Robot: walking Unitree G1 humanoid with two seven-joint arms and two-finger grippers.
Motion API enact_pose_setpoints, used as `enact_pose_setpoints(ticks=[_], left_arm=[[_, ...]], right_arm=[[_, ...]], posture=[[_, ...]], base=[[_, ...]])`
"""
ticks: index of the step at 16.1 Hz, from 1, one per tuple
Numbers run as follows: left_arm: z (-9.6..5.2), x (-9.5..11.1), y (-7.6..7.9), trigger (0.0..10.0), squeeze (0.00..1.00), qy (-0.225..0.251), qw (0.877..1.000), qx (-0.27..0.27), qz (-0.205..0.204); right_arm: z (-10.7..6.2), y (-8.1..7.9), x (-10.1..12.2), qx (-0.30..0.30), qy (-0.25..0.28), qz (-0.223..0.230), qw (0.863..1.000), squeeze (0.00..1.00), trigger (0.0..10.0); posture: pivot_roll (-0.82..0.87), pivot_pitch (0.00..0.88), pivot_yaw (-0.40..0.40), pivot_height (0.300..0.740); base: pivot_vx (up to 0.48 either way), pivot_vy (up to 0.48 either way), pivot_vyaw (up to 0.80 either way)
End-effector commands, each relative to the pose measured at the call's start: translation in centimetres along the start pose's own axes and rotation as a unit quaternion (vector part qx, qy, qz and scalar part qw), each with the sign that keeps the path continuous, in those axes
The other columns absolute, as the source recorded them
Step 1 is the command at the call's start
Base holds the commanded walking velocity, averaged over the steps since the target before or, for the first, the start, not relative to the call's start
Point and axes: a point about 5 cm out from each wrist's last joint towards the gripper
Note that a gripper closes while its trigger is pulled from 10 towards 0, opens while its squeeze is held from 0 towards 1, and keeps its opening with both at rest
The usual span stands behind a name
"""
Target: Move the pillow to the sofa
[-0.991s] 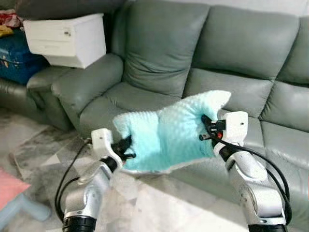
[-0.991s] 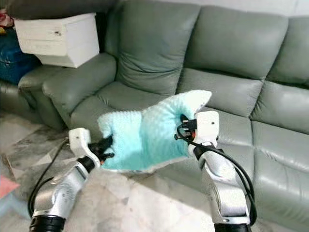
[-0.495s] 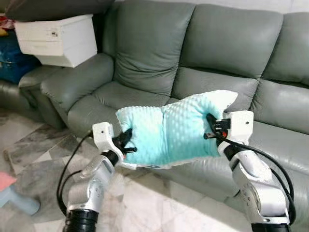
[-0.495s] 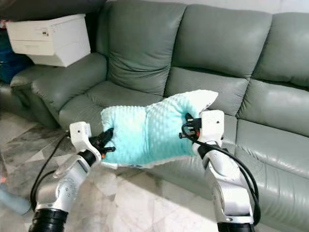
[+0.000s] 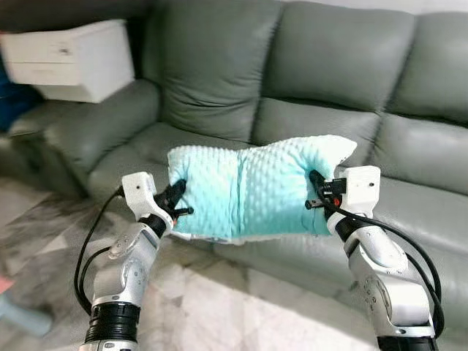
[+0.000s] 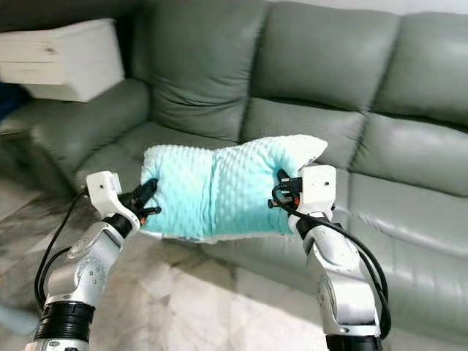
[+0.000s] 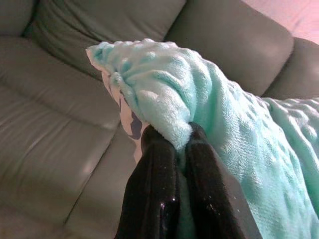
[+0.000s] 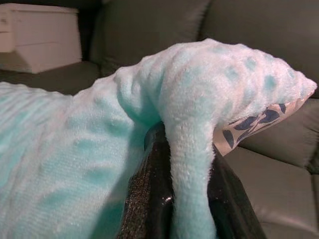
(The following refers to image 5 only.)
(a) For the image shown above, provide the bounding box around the mint green plush pillow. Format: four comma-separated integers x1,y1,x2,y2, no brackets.
167,135,358,244

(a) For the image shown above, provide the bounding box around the grey green leather sofa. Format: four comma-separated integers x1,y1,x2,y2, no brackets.
7,0,468,346

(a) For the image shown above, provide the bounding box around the white drawer cabinet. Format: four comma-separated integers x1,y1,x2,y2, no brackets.
0,19,136,104

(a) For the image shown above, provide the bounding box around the dark blue object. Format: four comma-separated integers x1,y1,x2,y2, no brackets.
0,62,41,134

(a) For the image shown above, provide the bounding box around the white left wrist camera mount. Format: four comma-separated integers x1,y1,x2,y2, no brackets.
121,172,174,224

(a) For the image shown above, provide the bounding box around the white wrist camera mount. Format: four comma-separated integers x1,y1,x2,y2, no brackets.
340,165,382,218
121,172,174,224

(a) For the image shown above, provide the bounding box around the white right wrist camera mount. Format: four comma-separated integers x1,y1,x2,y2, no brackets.
340,165,382,218

